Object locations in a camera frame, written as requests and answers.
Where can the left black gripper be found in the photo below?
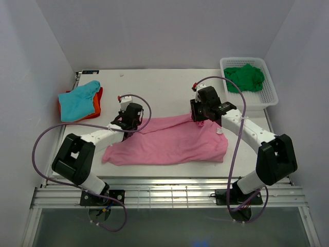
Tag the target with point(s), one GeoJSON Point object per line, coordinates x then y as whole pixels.
{"type": "Point", "coordinates": [121, 114]}

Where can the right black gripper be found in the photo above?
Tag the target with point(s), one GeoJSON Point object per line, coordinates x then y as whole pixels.
{"type": "Point", "coordinates": [194, 105]}

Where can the pink t shirt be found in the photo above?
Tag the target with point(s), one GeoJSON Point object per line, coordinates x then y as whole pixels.
{"type": "Point", "coordinates": [170, 141]}

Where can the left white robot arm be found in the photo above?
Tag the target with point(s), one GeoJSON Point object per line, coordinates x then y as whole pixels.
{"type": "Point", "coordinates": [74, 159]}

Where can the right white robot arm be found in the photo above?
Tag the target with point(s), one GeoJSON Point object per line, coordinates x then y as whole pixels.
{"type": "Point", "coordinates": [275, 153]}

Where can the orange folded t shirt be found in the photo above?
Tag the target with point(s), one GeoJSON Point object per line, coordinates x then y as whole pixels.
{"type": "Point", "coordinates": [74, 109]}

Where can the green t shirt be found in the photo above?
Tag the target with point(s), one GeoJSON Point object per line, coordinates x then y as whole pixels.
{"type": "Point", "coordinates": [247, 78]}

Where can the cyan folded t shirt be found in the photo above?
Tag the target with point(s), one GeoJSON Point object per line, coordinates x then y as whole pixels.
{"type": "Point", "coordinates": [82, 92]}

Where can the white plastic basket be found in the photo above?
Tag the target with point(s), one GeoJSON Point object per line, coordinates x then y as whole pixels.
{"type": "Point", "coordinates": [255, 101]}

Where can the dark label sticker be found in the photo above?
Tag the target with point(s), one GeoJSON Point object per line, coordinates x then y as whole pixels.
{"type": "Point", "coordinates": [90, 72]}

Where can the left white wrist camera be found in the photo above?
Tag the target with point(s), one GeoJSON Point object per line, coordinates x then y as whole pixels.
{"type": "Point", "coordinates": [124, 102]}

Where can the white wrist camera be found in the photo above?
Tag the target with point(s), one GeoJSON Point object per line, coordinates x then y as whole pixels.
{"type": "Point", "coordinates": [196, 88]}
{"type": "Point", "coordinates": [124, 102]}

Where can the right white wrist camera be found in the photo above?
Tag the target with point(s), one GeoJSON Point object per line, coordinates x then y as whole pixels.
{"type": "Point", "coordinates": [196, 88]}

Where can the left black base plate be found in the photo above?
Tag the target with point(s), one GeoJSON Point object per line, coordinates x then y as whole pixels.
{"type": "Point", "coordinates": [87, 199]}

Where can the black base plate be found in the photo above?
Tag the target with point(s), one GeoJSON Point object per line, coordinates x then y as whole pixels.
{"type": "Point", "coordinates": [221, 194]}
{"type": "Point", "coordinates": [87, 199]}

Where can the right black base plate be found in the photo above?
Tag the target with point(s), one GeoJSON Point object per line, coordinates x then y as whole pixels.
{"type": "Point", "coordinates": [221, 194]}

